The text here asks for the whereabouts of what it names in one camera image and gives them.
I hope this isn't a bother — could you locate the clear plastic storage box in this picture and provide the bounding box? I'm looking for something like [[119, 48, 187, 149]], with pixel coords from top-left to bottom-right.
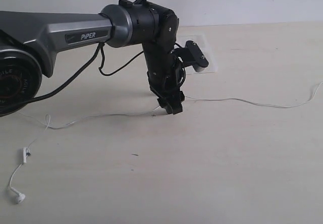
[[177, 33, 218, 74]]

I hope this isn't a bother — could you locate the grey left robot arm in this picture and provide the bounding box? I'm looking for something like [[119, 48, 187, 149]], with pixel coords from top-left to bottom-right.
[[1, 0, 186, 116]]

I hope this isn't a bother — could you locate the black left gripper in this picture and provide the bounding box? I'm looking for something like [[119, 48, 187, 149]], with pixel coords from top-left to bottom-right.
[[142, 42, 186, 114]]

